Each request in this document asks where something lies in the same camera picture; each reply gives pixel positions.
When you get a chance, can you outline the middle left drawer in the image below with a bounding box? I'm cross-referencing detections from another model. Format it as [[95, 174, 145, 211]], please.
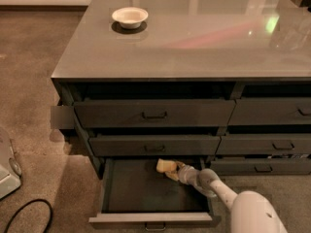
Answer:
[[89, 135, 220, 156]]

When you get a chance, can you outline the top right drawer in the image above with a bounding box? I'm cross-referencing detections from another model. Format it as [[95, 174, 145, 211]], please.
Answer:
[[228, 98, 311, 126]]

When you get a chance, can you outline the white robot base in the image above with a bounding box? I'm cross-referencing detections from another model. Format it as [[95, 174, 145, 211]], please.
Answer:
[[0, 127, 22, 199]]

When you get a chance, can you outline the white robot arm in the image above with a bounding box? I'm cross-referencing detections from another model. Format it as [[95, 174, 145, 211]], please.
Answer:
[[156, 160, 288, 233]]

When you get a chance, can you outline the open bottom left drawer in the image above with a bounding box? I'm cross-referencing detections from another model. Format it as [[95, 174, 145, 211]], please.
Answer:
[[88, 157, 221, 233]]

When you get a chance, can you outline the middle right drawer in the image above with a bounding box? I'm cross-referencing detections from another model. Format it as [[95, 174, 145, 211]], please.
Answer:
[[217, 134, 311, 155]]

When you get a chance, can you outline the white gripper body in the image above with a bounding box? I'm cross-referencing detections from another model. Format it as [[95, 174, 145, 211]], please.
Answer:
[[178, 165, 200, 186]]

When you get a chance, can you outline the dark grey drawer cabinet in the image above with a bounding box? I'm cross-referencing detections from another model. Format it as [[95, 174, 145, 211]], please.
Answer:
[[52, 0, 311, 173]]

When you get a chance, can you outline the yellow sponge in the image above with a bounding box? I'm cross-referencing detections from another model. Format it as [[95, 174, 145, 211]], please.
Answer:
[[156, 158, 177, 173]]

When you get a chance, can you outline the white paper bowl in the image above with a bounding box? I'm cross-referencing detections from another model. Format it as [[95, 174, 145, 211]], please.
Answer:
[[112, 7, 149, 29]]

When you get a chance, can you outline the black cable on floor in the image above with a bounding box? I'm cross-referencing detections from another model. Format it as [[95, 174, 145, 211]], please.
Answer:
[[3, 198, 54, 233]]

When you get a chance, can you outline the bottom right drawer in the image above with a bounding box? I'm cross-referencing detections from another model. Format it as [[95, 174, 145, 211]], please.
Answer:
[[210, 158, 311, 176]]

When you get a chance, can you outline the top left drawer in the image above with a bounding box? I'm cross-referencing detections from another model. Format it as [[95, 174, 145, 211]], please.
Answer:
[[74, 99, 235, 128]]

